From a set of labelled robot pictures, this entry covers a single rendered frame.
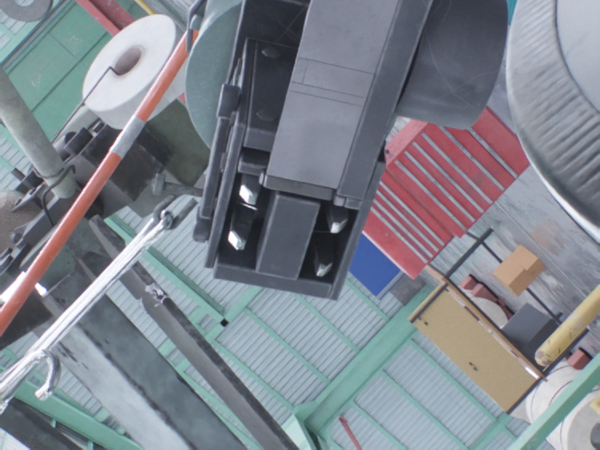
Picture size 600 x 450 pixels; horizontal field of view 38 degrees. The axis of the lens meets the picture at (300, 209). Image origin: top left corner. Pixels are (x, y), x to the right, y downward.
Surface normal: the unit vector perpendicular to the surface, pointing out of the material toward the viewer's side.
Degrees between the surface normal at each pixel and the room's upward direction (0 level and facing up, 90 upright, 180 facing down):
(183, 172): 125
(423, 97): 50
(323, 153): 65
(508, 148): 90
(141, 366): 140
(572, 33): 90
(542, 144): 89
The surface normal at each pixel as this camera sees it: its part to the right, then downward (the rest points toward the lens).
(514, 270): -0.58, -0.55
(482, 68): 0.07, 0.29
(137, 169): 0.55, -0.23
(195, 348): -0.64, 0.54
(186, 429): 0.66, -0.43
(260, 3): 0.00, 0.58
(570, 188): -0.69, -0.66
